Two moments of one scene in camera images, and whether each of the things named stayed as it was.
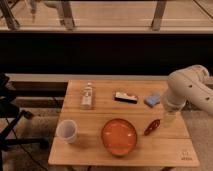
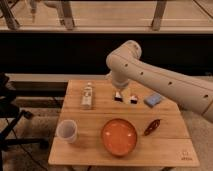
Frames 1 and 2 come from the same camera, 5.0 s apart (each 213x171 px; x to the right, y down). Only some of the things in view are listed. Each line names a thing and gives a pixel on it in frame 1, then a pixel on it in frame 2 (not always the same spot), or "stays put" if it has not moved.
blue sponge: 152,100 stays put
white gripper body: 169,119 to 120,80
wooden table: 119,123 stays put
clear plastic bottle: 87,97 stays put
